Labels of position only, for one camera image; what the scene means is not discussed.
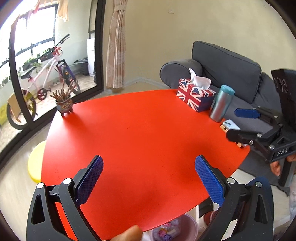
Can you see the pink trash bin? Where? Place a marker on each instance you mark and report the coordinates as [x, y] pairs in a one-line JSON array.
[[181, 228]]

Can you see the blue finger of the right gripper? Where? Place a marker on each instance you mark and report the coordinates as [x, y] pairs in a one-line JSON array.
[[247, 113], [245, 137]]

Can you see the potted succulent plant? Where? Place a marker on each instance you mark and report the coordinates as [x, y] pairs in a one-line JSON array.
[[63, 100]]

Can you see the red table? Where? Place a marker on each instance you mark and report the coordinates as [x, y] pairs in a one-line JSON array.
[[148, 142]]

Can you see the person's right hand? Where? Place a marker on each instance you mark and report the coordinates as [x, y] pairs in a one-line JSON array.
[[275, 166]]

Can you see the white smartphone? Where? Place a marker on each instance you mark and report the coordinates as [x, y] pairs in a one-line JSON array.
[[229, 125]]

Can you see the yellow round stool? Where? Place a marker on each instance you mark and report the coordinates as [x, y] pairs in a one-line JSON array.
[[35, 162]]

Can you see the teal metal tumbler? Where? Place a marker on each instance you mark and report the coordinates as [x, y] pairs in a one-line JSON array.
[[221, 103]]

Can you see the person's left hand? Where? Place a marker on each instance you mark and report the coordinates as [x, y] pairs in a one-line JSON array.
[[134, 233]]

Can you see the white pink bicycle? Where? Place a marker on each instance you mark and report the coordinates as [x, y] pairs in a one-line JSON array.
[[37, 72]]

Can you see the wooden phone stand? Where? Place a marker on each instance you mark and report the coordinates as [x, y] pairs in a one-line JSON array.
[[229, 136]]

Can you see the beige curtain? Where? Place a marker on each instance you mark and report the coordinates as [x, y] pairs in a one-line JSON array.
[[115, 62]]

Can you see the grey sofa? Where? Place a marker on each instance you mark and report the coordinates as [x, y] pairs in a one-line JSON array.
[[253, 88]]

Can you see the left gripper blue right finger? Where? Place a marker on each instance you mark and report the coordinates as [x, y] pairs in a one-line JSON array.
[[213, 184]]

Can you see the person's black shoe right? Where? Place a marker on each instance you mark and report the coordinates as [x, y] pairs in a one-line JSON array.
[[206, 212]]

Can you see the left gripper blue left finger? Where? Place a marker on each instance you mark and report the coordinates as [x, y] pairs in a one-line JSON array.
[[86, 179]]

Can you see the union jack tissue box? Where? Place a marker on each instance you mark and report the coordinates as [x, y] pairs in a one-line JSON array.
[[196, 92]]

